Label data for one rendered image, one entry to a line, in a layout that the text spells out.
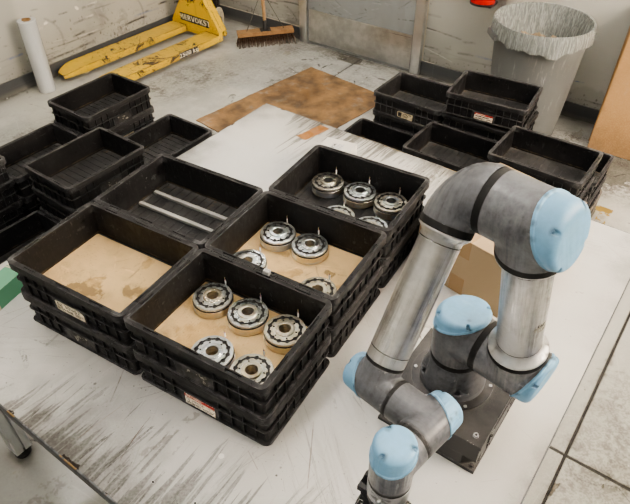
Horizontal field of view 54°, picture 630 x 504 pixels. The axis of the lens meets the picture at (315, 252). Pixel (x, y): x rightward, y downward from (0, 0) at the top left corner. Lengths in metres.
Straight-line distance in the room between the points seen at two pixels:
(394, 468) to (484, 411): 0.49
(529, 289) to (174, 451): 0.88
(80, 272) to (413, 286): 1.03
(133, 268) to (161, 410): 0.41
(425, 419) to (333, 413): 0.50
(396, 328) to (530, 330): 0.25
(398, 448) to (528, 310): 0.33
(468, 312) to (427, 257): 0.32
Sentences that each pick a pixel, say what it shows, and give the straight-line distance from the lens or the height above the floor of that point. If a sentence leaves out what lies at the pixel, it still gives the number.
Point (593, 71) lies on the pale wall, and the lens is 4.30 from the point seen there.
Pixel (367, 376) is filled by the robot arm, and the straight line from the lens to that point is 1.12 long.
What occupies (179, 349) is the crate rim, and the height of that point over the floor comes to 0.93.
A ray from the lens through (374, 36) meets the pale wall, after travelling 4.84.
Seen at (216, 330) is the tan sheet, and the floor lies 0.83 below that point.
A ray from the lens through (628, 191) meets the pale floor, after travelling 3.82.
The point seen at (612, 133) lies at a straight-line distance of 4.09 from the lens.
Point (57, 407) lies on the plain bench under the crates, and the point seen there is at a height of 0.70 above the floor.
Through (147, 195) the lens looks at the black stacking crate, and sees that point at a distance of 2.02.
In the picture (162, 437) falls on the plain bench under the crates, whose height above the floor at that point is 0.70.
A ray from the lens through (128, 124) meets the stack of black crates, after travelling 3.21.
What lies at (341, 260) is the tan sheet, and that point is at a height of 0.83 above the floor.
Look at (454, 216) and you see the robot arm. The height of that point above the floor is 1.37.
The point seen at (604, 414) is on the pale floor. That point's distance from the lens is 2.62.
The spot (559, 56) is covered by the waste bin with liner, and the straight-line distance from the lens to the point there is 3.71.
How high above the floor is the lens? 1.97
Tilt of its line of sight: 41 degrees down
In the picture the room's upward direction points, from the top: straight up
